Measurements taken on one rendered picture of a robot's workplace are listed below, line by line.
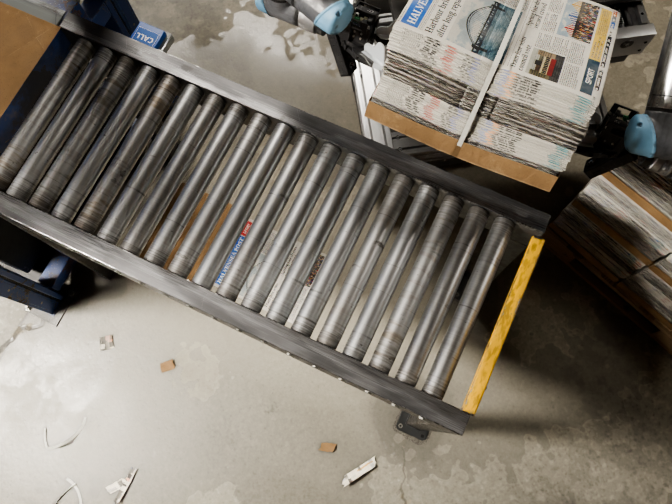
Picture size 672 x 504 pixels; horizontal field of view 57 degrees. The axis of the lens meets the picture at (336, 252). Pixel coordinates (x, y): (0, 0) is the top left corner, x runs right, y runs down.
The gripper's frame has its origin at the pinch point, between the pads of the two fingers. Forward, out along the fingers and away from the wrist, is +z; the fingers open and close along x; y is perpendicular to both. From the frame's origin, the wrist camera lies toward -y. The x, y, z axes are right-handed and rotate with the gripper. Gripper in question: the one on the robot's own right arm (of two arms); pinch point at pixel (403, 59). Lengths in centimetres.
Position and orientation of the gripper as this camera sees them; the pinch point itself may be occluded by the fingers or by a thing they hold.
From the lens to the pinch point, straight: 141.6
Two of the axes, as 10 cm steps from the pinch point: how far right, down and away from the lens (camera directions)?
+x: 4.1, -7.1, 5.7
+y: 1.4, -5.7, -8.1
